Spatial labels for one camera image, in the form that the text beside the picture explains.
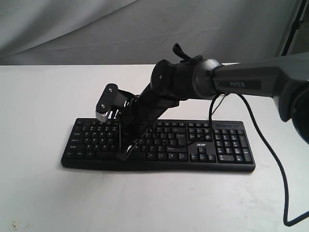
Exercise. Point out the grey backdrop cloth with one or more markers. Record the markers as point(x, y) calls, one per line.
point(77, 32)

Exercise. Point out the black tripod stand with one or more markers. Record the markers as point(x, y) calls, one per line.
point(295, 26)

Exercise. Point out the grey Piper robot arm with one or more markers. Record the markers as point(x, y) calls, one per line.
point(285, 79)

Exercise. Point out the black Acer keyboard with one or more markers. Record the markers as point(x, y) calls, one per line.
point(180, 145)

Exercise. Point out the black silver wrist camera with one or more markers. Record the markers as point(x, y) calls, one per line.
point(113, 103)

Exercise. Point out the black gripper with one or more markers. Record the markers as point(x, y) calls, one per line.
point(143, 110)

